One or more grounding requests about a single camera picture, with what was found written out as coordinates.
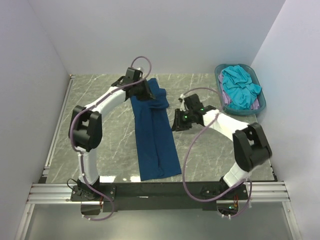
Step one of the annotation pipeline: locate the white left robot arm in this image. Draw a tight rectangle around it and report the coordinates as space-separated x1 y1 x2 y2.
68 66 155 201

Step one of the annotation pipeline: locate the aluminium frame rail left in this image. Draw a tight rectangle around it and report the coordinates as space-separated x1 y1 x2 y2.
40 74 75 179

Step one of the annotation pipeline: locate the aluminium frame rail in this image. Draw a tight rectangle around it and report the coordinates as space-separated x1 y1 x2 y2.
26 182 290 204
40 74 75 179

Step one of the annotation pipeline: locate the dark blue printed t-shirt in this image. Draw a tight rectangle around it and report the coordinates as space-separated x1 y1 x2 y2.
130 78 182 181

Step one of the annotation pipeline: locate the aluminium frame rail front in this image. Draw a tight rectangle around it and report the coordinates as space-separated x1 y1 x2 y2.
26 182 290 204

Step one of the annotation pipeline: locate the turquoise t-shirt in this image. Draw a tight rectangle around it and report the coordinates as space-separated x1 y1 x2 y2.
221 65 262 110

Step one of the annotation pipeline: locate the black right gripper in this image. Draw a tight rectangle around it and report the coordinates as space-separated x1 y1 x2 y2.
171 108 194 132

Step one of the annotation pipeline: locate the teal plastic laundry basket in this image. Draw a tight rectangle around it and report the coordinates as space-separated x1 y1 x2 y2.
214 63 267 116

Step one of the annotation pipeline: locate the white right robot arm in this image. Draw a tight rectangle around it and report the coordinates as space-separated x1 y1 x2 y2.
171 94 272 203

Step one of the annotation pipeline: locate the black base crossbar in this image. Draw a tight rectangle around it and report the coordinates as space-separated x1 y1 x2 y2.
70 181 251 216

